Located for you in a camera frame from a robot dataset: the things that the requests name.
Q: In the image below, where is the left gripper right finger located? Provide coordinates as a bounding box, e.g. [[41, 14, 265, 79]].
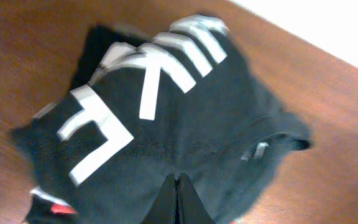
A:
[[177, 173, 215, 224]]

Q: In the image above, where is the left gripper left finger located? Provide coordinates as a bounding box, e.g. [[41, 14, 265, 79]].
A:
[[141, 174, 177, 224]]

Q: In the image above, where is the dark green t-shirt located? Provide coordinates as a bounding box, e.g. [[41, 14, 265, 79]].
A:
[[9, 12, 313, 224]]

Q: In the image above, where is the black folded garment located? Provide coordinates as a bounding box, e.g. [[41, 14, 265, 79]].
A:
[[23, 195, 78, 224]]

